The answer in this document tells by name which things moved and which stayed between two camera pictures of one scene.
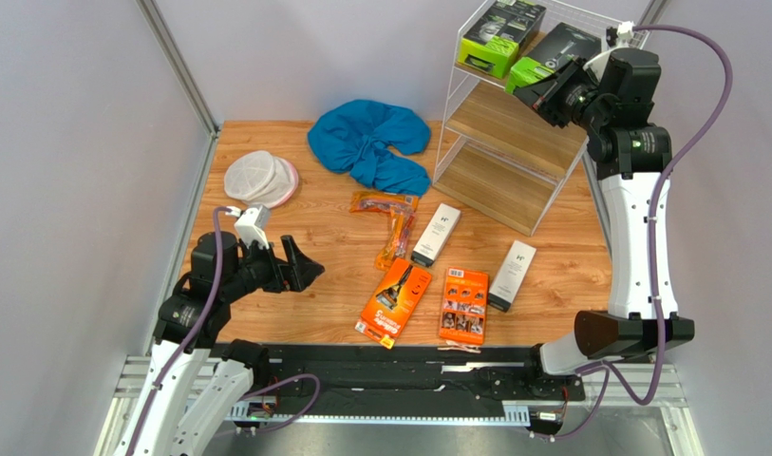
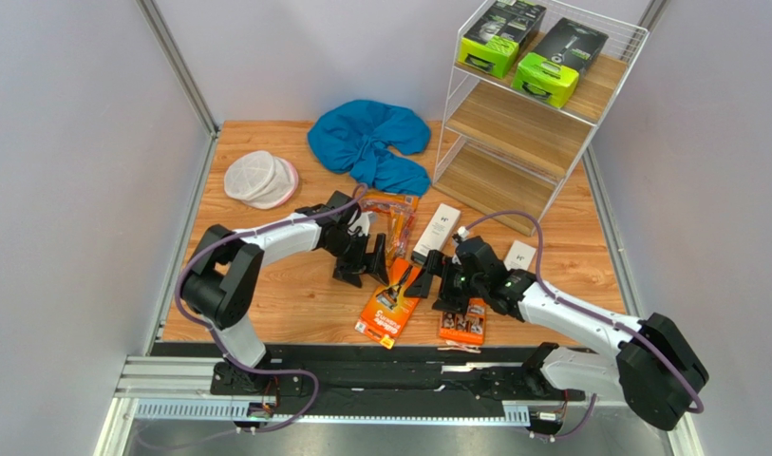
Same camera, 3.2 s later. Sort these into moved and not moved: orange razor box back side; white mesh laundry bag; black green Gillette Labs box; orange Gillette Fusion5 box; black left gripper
Moved: black left gripper
Not moved: black green Gillette Labs box; orange Gillette Fusion5 box; orange razor box back side; white mesh laundry bag
